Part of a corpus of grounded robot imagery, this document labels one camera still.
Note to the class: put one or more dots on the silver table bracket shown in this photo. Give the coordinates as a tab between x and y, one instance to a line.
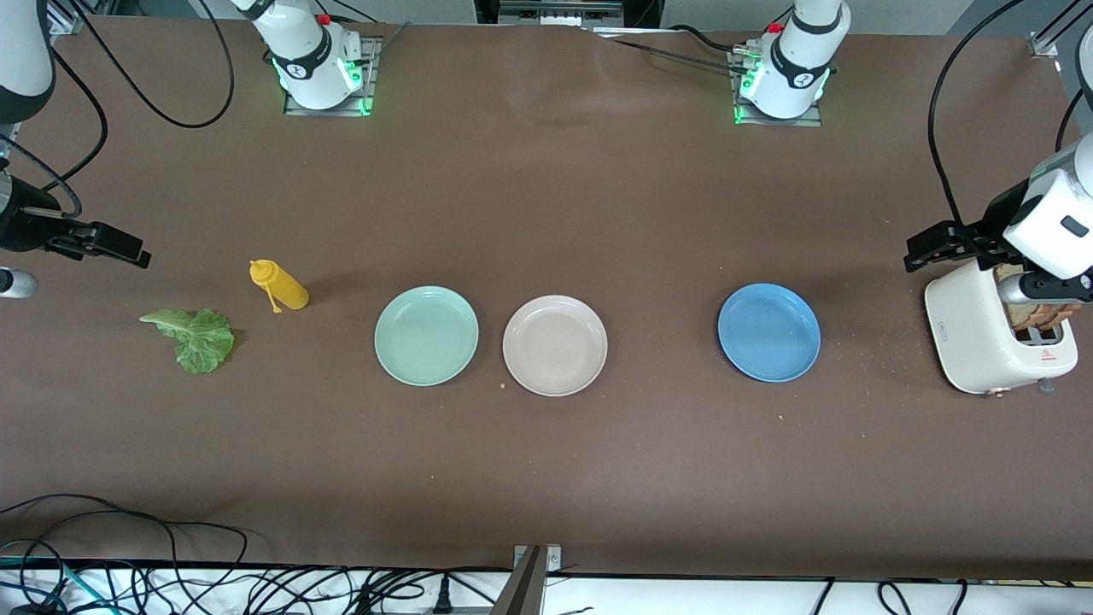
553	557

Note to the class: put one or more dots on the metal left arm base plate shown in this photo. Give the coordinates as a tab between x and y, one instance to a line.
781	122

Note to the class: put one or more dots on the white toaster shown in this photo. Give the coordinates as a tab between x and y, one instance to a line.
965	342

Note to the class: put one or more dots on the brown table cover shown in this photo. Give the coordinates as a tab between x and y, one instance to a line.
546	188

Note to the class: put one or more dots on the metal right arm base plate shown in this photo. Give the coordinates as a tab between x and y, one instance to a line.
372	77

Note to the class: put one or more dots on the aluminium frame profile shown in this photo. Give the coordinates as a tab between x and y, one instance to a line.
73	13
1043	44

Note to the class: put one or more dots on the yellow mustard squeeze bottle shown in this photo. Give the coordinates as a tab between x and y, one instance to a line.
289	290

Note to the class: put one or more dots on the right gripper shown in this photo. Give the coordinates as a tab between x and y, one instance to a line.
19	225

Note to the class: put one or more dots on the grey metal post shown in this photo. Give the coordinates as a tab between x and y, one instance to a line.
521	594

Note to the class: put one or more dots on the green lettuce leaf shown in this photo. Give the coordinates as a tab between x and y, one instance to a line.
203	342

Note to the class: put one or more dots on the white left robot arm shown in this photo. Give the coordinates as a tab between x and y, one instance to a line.
798	60

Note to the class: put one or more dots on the silver rail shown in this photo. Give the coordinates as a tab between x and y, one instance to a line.
559	7

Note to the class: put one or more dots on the blue plate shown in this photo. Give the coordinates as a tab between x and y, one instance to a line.
768	333

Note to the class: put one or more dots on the black power plug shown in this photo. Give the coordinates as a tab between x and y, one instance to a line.
442	598

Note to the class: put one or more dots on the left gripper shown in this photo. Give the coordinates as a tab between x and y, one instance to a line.
993	224

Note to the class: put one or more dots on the mint green plate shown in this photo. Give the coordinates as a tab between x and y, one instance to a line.
427	336

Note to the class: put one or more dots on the beige plate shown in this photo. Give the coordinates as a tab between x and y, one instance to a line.
555	345

